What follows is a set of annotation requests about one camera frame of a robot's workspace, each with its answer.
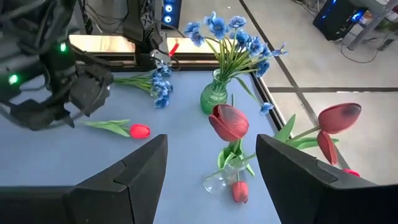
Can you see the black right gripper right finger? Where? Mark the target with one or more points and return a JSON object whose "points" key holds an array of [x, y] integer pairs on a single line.
{"points": [[304, 193]]}

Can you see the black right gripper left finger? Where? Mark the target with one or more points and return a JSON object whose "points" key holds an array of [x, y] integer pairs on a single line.
{"points": [[124, 199]]}

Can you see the pinkish red artificial tulip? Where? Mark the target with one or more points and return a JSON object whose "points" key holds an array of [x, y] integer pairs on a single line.
{"points": [[240, 192]]}

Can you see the blue artificial flower bunch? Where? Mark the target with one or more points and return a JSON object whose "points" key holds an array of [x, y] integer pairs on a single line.
{"points": [[231, 59], [161, 90]]}

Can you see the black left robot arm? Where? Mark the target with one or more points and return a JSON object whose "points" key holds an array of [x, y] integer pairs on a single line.
{"points": [[28, 37]]}

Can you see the clear smooth glass carafe vase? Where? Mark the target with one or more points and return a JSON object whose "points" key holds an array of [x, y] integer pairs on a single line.
{"points": [[217, 183]]}

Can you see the green textured glass vase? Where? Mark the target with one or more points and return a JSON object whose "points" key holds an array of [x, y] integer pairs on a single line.
{"points": [[213, 98]]}

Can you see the black computer tower blue light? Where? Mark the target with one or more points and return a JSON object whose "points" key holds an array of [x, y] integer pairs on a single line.
{"points": [[335, 21]]}

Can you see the wooden workbench grey legs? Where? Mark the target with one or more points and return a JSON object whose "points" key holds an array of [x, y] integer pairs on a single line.
{"points": [[370, 28]]}

